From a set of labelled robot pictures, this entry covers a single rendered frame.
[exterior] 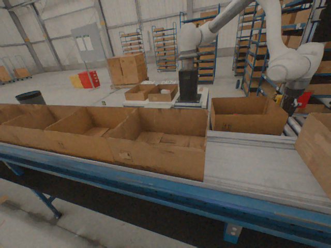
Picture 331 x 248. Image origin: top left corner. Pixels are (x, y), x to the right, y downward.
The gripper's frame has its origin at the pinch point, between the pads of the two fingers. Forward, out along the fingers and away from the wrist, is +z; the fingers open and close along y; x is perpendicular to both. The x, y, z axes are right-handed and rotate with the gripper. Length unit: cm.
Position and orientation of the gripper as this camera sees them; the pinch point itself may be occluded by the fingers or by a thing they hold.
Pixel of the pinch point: (283, 120)
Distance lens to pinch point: 114.6
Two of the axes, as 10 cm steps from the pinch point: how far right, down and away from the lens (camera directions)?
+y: 3.2, -5.1, 8.0
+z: 1.2, 8.6, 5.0
